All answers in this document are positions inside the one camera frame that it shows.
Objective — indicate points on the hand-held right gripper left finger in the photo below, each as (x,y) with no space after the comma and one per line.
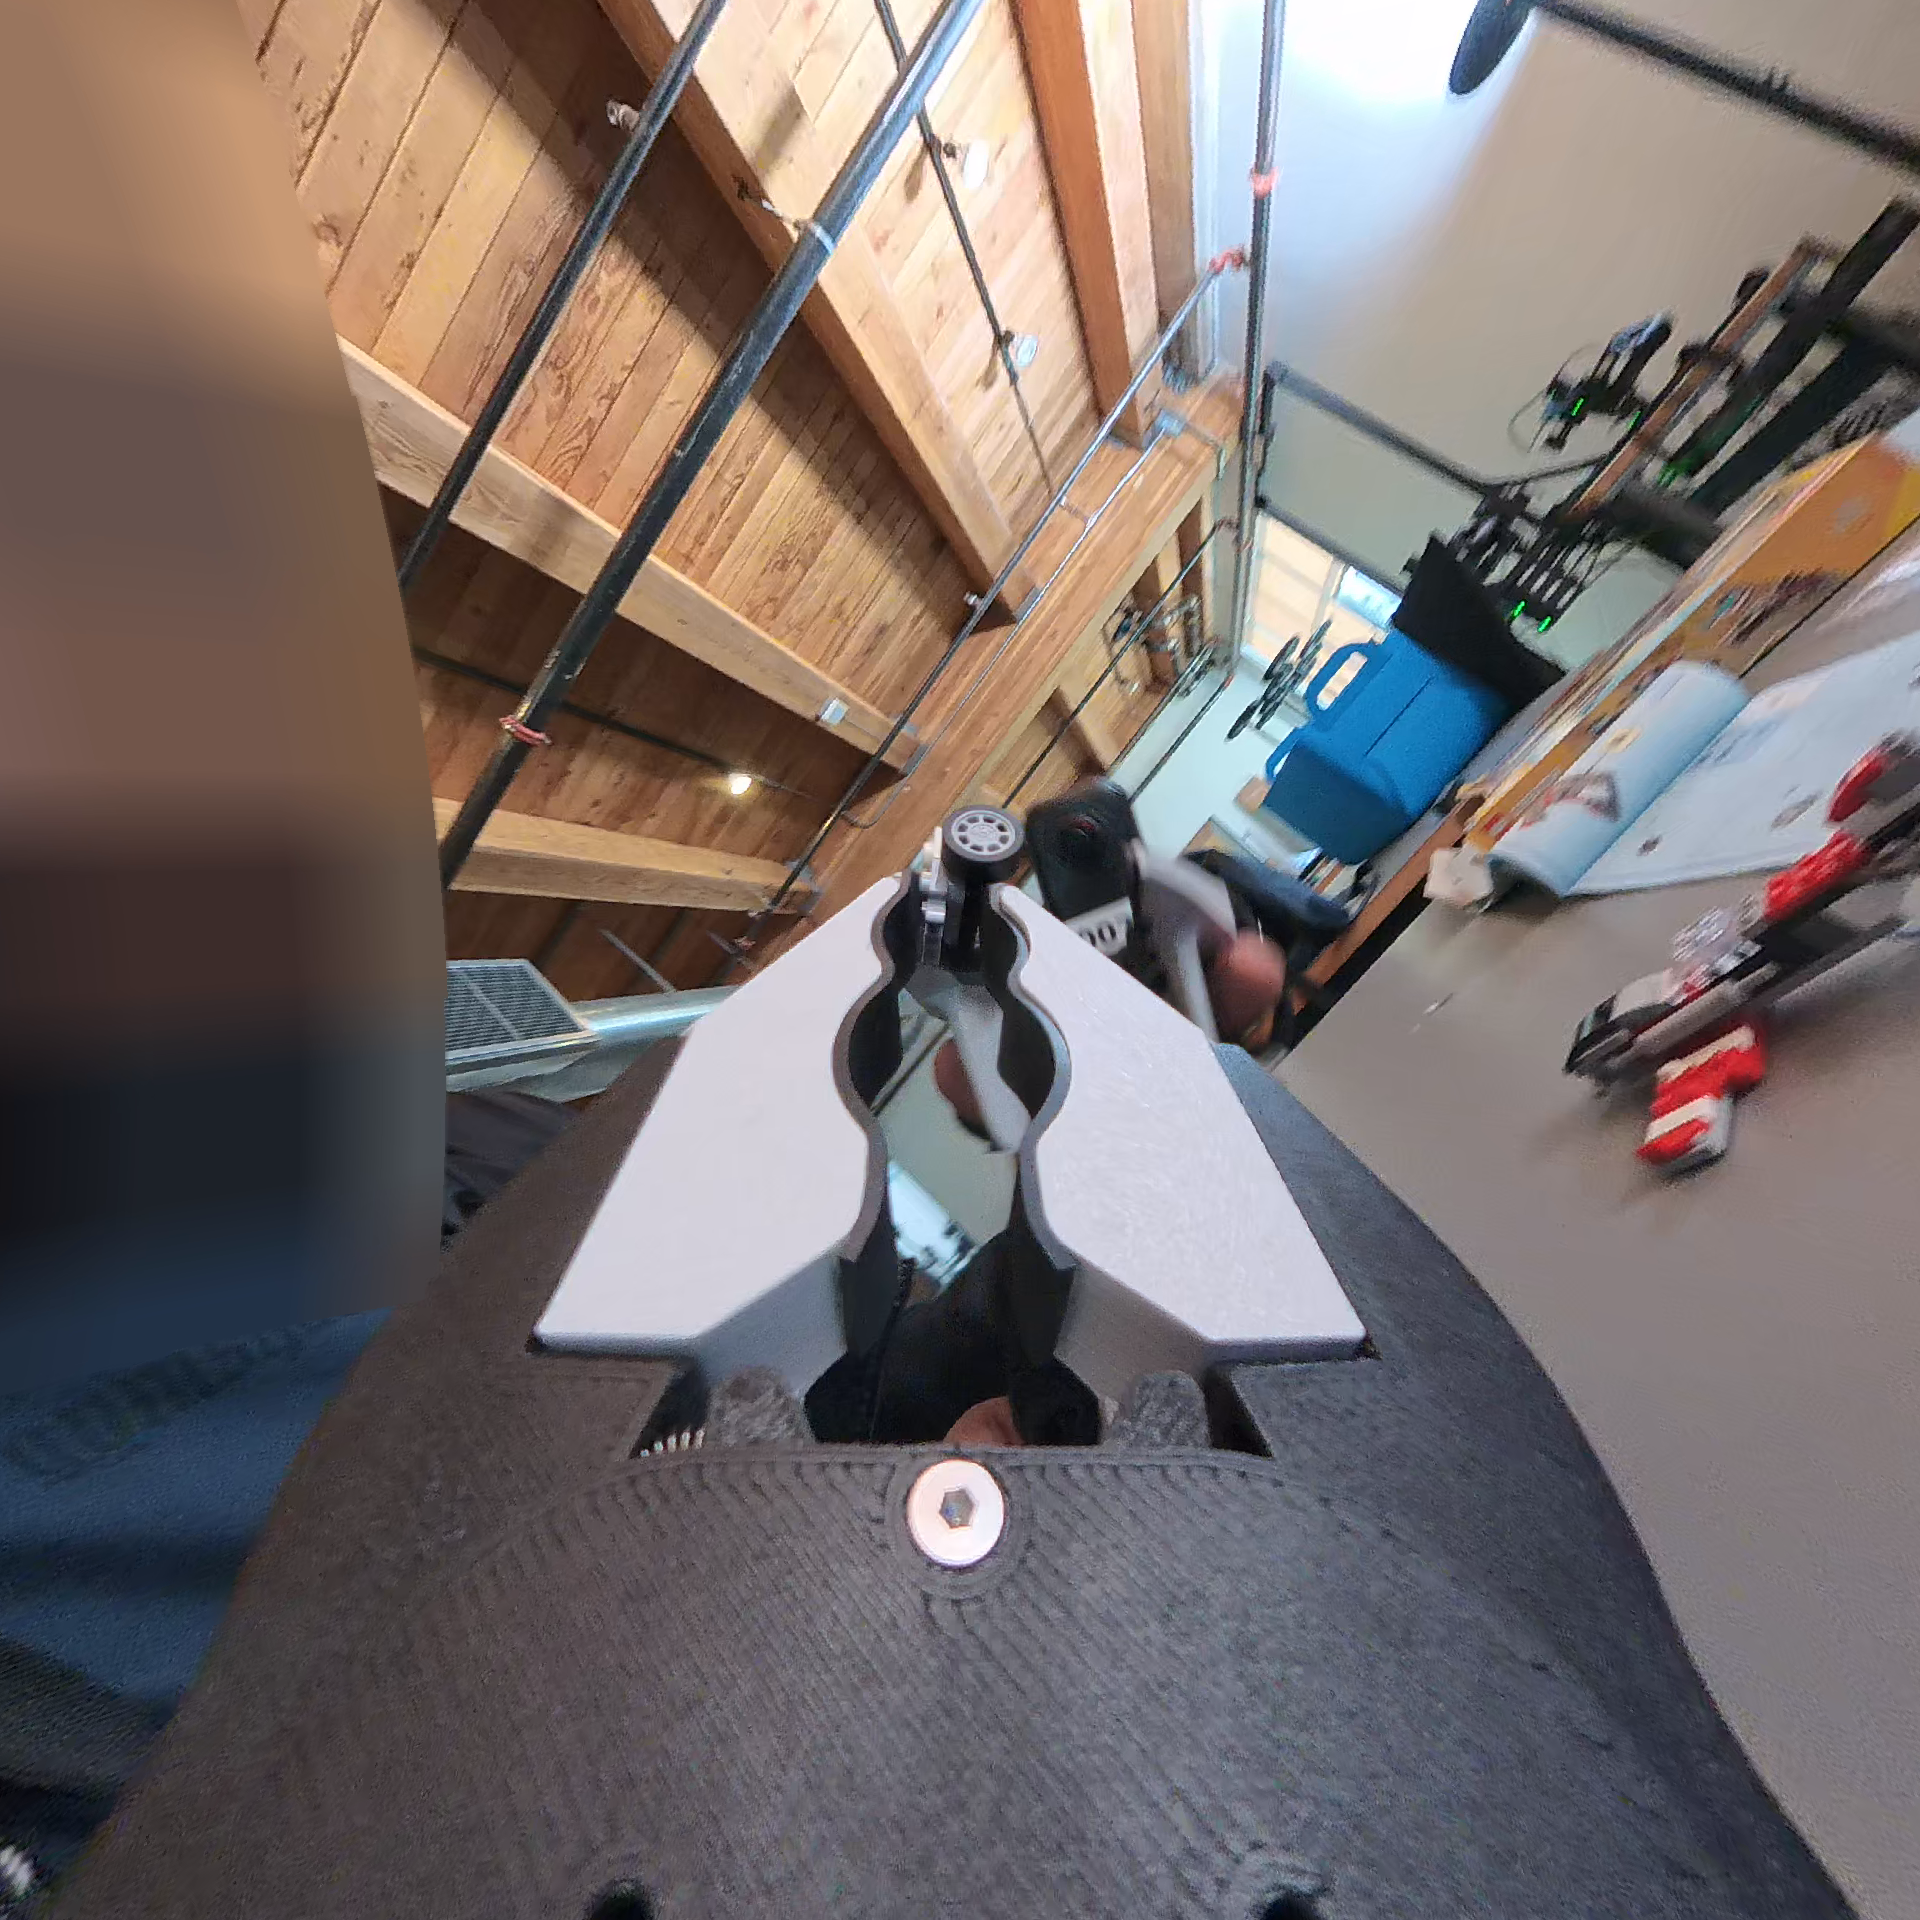
(720,1170)

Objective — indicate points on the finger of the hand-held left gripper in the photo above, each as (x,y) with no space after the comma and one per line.
(998,1089)

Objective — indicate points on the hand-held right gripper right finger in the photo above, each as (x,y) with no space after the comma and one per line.
(1184,1185)

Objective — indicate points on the small toy brick wheel assembly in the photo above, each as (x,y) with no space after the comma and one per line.
(982,840)

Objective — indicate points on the red white toy brick model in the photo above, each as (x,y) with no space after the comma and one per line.
(1664,1004)

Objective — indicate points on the pale blue instruction booklet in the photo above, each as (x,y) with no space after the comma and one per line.
(1680,751)

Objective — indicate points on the grey desk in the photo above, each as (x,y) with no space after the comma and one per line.
(1725,1350)

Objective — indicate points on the person's left hand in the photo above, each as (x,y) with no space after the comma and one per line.
(1248,983)

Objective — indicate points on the blue plastic crate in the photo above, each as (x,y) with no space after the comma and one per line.
(1381,751)

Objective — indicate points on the black equipment rack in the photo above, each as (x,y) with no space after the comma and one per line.
(1515,579)

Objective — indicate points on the black ceiling pipe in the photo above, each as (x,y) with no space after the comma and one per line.
(571,284)
(720,404)

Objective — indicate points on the grey metal conduit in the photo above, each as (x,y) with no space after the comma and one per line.
(1261,301)

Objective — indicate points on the person's blue denim clothing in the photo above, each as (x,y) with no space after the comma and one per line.
(135,1501)

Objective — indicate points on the yellow cardboard toy box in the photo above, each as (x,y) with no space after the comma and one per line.
(1800,555)

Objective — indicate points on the black boom pole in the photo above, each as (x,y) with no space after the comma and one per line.
(1725,74)

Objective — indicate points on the metal ventilation duct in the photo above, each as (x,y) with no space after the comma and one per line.
(519,1012)

